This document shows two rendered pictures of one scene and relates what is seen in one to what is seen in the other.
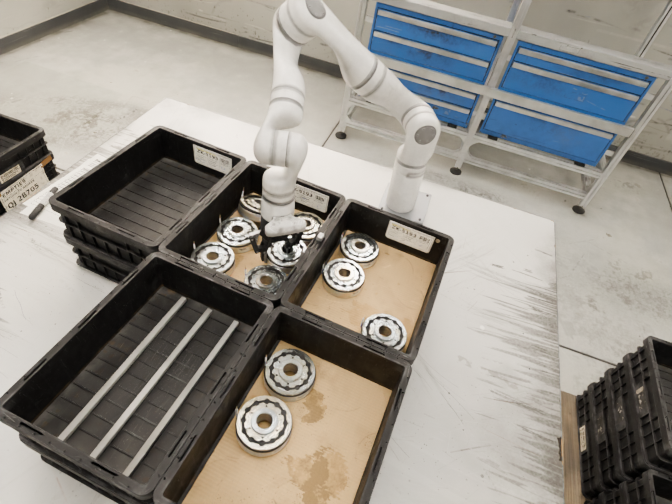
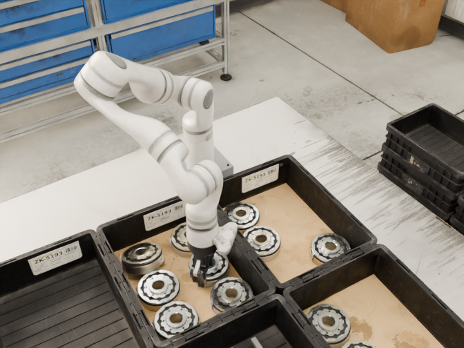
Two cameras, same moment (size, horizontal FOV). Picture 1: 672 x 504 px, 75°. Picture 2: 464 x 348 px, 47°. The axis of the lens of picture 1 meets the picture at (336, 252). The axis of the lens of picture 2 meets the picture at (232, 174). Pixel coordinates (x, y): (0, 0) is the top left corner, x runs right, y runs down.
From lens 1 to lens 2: 0.73 m
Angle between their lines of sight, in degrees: 31
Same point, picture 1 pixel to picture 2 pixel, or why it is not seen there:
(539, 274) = (315, 137)
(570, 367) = not seen: hidden behind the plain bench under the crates
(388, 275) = (275, 215)
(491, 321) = (333, 190)
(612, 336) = not seen: hidden behind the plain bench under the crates
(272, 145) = (204, 182)
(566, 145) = (186, 34)
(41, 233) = not seen: outside the picture
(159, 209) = (67, 339)
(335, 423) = (380, 321)
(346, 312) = (291, 261)
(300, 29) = (119, 85)
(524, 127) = (146, 41)
